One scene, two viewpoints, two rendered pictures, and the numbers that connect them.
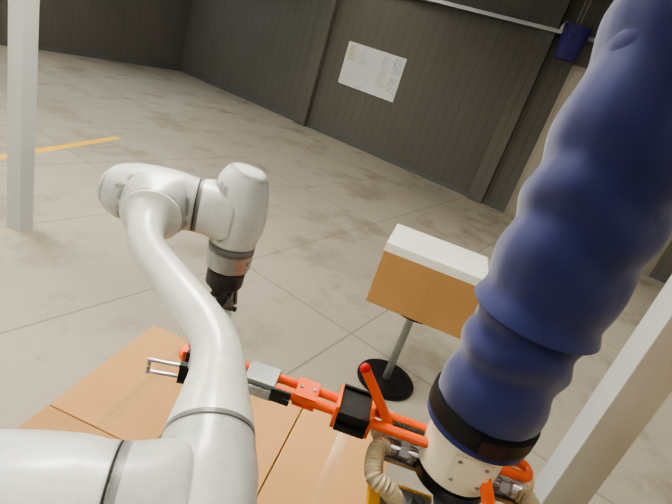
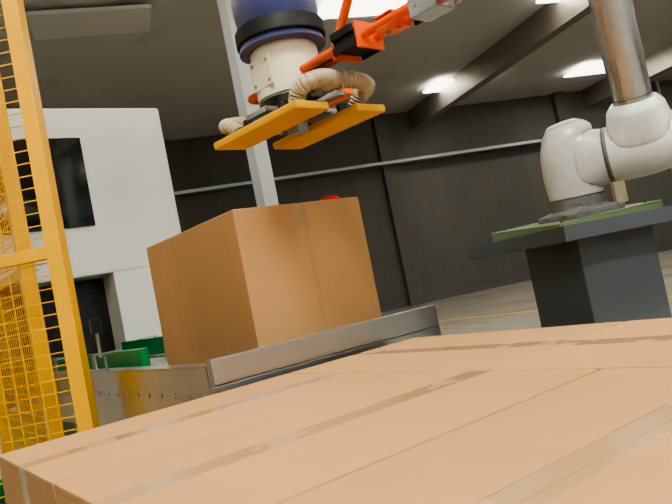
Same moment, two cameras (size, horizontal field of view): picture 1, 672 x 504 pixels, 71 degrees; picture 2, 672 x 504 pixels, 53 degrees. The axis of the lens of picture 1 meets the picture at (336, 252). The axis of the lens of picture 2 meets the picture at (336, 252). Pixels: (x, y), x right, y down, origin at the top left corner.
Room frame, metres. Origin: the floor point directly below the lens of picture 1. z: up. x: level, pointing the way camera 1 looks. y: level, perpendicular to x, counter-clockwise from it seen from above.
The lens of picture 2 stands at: (1.98, 0.81, 0.72)
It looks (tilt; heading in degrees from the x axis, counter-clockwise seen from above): 3 degrees up; 225
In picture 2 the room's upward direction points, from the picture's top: 11 degrees counter-clockwise
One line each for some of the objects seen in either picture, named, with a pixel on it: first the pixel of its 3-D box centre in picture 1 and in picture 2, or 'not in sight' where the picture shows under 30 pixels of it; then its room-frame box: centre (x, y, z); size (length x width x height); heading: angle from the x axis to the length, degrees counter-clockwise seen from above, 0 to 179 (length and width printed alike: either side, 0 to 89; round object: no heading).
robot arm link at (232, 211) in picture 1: (233, 204); not in sight; (0.82, 0.21, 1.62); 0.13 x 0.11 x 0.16; 106
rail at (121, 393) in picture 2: not in sight; (82, 396); (0.94, -1.64, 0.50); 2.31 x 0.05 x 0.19; 81
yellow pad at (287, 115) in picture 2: not in sight; (266, 121); (0.91, -0.40, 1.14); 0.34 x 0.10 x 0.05; 88
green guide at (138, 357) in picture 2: not in sight; (69, 367); (0.83, -1.98, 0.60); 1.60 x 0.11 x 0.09; 81
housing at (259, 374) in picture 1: (261, 380); (430, 3); (0.83, 0.07, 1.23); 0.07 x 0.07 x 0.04; 88
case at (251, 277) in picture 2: not in sight; (258, 289); (0.73, -0.78, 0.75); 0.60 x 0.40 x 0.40; 82
